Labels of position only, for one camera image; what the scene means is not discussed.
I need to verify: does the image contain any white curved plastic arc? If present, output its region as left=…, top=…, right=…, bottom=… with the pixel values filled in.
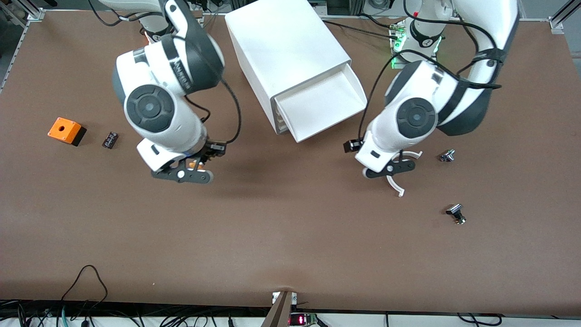
left=386, top=150, right=423, bottom=198

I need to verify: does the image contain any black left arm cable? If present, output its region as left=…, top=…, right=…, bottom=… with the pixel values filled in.
left=359, top=0, right=502, bottom=144

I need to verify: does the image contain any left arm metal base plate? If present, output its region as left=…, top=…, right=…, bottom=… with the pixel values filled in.
left=390, top=20, right=411, bottom=69

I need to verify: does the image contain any red LED display device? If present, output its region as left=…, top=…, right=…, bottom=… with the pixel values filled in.
left=289, top=312, right=318, bottom=327

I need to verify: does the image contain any black looped cable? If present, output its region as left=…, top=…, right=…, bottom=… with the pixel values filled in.
left=60, top=265, right=108, bottom=314

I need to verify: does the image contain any orange button enclosure box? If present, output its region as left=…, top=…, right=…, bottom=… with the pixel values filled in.
left=47, top=118, right=87, bottom=147

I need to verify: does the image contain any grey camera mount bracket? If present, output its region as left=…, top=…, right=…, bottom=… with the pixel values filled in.
left=261, top=291, right=298, bottom=327

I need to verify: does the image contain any black cable pair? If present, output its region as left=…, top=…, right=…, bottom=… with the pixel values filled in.
left=322, top=14, right=404, bottom=40

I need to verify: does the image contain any aluminium frame profile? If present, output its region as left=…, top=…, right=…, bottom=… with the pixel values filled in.
left=18, top=0, right=44, bottom=21
left=548, top=0, right=581, bottom=35

